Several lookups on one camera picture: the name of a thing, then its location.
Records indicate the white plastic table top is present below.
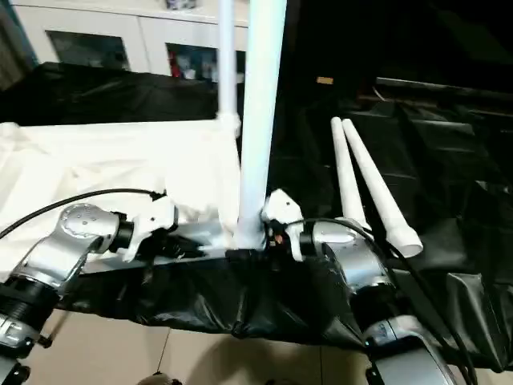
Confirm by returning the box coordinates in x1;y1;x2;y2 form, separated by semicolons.
0;113;269;278

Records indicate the white plastic table leg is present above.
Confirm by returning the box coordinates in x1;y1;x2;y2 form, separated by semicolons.
215;0;242;138
341;118;424;259
233;0;290;253
329;116;373;233

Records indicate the black work mat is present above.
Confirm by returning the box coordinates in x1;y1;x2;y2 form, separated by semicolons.
0;60;513;372

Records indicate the white glass-door cabinet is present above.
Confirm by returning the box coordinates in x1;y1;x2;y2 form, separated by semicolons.
10;0;250;86

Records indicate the dark low shelf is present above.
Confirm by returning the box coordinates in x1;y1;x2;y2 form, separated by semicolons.
374;76;513;98

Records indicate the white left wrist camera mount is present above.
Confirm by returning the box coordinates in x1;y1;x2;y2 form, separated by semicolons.
123;195;180;265

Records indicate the dark metal stand frame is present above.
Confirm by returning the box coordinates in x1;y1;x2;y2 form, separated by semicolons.
38;310;72;349

